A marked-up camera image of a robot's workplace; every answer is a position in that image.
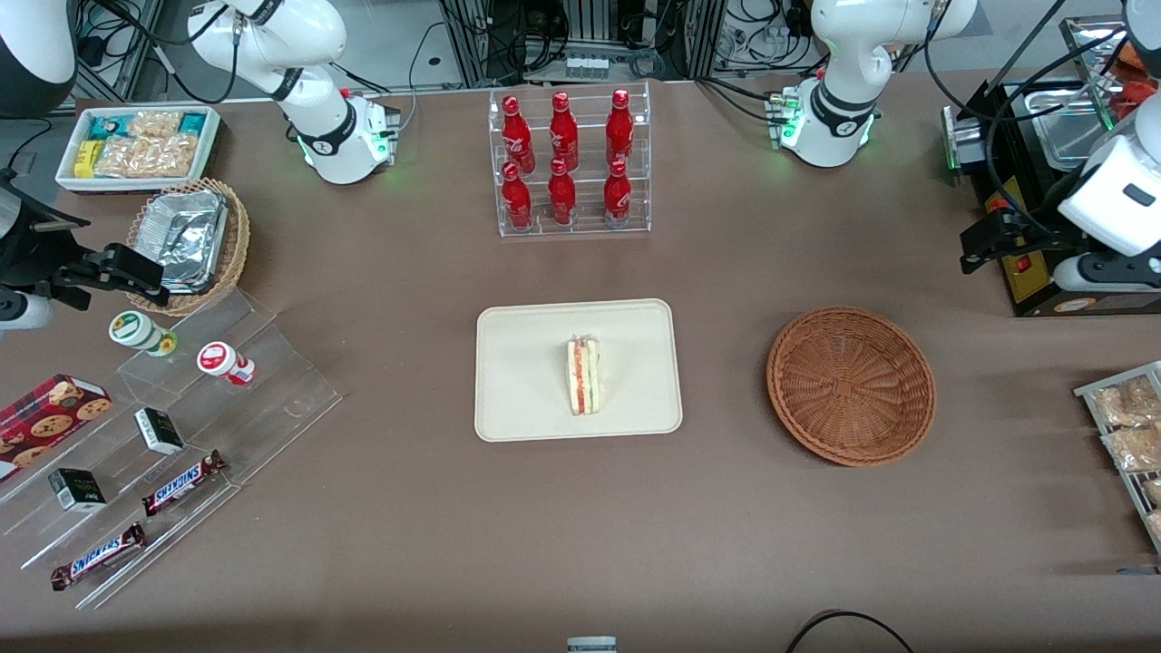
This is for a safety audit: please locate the brown wicker basket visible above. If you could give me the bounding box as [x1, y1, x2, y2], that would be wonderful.
[766, 307, 937, 468]

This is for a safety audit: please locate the clear acrylic stepped shelf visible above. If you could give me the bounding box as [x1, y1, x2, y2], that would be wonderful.
[0, 288, 344, 610]

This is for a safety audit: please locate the aluminium foil tray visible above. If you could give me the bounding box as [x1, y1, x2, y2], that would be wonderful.
[138, 189, 229, 294]

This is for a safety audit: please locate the red lidded yogurt cup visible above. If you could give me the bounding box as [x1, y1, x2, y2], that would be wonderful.
[197, 341, 257, 387]

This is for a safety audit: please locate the black food warmer appliance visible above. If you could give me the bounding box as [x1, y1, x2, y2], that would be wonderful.
[941, 16, 1161, 318]

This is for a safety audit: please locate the clear cracker bag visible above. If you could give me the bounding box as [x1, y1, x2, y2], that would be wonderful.
[95, 136, 151, 179]
[127, 110, 183, 140]
[145, 134, 200, 179]

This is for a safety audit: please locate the small black box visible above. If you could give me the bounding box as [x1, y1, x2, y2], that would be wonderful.
[134, 407, 186, 456]
[48, 468, 108, 514]

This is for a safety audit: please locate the white snack bin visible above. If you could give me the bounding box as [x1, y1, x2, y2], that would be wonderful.
[54, 105, 222, 195]

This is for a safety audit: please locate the green lidded yogurt cup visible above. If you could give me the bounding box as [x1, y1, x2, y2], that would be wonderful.
[109, 310, 179, 358]

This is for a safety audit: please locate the light tan wicker basket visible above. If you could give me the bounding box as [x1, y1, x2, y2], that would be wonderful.
[125, 178, 251, 317]

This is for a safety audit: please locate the black floor cable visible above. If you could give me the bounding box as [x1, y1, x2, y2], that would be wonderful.
[784, 609, 917, 653]

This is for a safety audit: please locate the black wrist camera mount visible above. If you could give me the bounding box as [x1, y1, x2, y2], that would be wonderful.
[0, 174, 92, 291]

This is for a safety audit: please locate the beige rectangular tray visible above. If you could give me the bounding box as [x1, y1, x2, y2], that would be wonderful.
[474, 298, 683, 443]

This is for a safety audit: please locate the red tartan cookie box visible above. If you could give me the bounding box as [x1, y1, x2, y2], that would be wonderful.
[0, 374, 113, 483]

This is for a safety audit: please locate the red soda bottle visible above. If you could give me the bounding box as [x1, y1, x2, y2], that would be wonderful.
[605, 88, 635, 169]
[501, 161, 534, 231]
[547, 157, 578, 227]
[502, 95, 537, 173]
[549, 91, 580, 171]
[602, 159, 633, 229]

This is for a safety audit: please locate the Snickers chocolate bar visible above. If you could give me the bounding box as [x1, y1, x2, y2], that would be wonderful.
[141, 450, 228, 518]
[50, 521, 148, 592]

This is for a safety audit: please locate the triangular sandwich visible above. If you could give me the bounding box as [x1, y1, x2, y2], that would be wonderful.
[567, 336, 603, 417]

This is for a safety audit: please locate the clear acrylic bottle rack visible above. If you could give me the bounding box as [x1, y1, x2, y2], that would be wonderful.
[488, 82, 652, 239]

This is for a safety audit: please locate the aluminium equipment frame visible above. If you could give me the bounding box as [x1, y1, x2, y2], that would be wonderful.
[437, 0, 728, 88]

